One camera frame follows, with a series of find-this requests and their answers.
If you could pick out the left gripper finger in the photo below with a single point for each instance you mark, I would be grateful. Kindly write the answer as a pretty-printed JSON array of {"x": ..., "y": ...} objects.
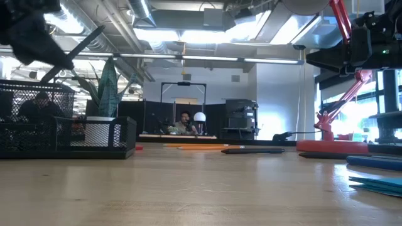
[{"x": 37, "y": 40}]

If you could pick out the blue sticky note pad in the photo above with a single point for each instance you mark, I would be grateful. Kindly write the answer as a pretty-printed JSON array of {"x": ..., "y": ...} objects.
[{"x": 383, "y": 185}]

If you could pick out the yellow pencil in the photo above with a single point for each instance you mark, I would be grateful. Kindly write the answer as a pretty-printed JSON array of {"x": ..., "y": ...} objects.
[{"x": 210, "y": 147}]

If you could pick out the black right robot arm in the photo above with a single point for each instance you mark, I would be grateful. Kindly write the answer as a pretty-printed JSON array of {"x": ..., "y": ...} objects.
[{"x": 396, "y": 11}]

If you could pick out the black mesh desk organizer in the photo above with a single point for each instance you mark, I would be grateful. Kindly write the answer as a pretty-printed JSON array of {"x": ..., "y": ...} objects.
[{"x": 63, "y": 155}]

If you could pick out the black stand pole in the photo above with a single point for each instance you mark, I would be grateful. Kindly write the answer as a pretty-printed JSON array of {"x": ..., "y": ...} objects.
[{"x": 391, "y": 94}]

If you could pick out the person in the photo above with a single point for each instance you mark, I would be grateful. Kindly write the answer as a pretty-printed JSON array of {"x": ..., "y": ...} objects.
[
  {"x": 185, "y": 125},
  {"x": 41, "y": 108}
]

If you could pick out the red desk lamp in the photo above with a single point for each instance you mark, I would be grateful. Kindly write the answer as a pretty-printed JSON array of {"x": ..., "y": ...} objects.
[{"x": 329, "y": 147}]

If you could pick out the black partition panel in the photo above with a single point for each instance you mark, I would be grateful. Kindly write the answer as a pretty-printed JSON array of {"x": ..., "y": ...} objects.
[{"x": 150, "y": 116}]

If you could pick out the white globe lamp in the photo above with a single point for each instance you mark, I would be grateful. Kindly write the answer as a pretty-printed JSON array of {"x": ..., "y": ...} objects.
[{"x": 199, "y": 116}]

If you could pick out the black aluminium table frame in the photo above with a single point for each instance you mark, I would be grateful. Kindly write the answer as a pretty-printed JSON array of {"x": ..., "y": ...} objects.
[{"x": 267, "y": 142}]

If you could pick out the black metal gantry frame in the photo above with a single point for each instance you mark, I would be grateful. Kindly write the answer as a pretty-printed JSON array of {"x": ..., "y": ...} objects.
[{"x": 183, "y": 83}]

